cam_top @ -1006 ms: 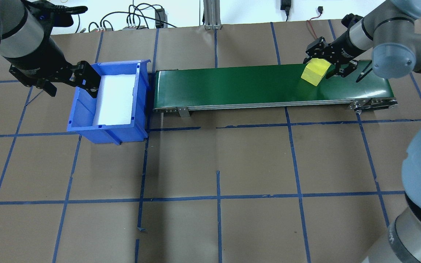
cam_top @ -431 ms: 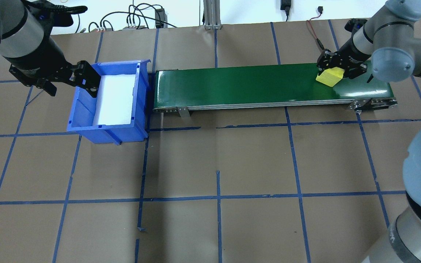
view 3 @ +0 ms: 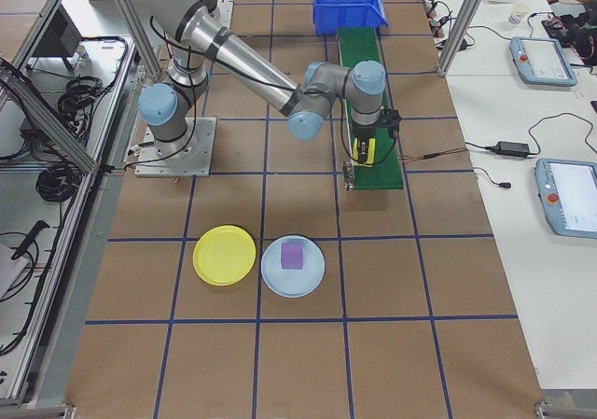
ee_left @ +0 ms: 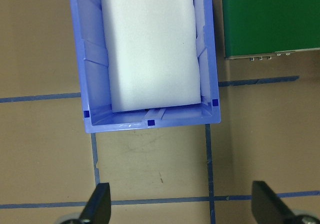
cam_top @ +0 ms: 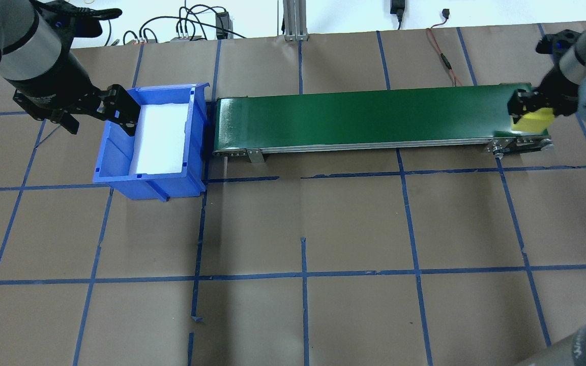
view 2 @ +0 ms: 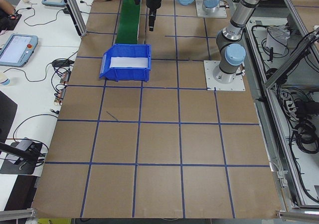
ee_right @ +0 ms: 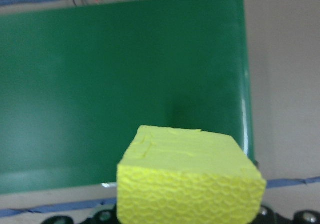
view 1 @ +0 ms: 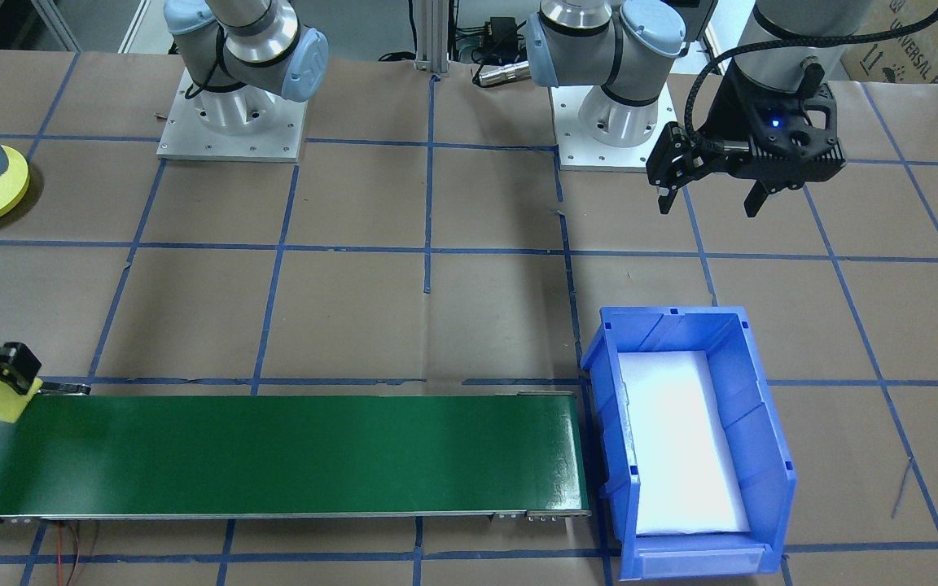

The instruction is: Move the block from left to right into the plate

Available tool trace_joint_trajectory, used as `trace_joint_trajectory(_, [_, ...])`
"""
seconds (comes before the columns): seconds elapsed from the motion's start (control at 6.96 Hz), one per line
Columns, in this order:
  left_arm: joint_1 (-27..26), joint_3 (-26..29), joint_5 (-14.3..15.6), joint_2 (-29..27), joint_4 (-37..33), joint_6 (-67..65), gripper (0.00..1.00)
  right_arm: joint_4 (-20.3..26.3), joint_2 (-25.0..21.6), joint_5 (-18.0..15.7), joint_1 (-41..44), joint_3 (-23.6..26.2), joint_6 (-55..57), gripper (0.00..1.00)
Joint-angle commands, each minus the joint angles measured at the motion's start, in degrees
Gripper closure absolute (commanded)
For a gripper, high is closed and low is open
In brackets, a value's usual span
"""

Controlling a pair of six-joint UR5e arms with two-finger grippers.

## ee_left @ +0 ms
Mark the white foam pad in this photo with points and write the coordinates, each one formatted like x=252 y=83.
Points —
x=152 y=49

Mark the green conveyor belt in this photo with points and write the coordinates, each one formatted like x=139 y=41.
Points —
x=270 y=17

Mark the blue plastic storage bin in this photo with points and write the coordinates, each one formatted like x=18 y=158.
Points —
x=80 y=59

